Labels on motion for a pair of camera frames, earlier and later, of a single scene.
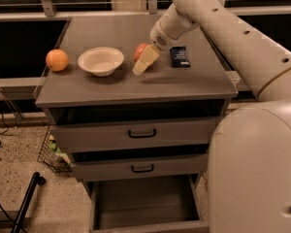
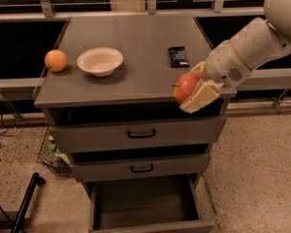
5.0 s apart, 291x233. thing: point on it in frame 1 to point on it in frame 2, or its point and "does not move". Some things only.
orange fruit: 56,60 does not move
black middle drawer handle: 143,171 does not move
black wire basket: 51,155 does not move
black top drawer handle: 142,136 does not move
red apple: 139,50 to 183,86
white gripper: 160,36 to 223,63
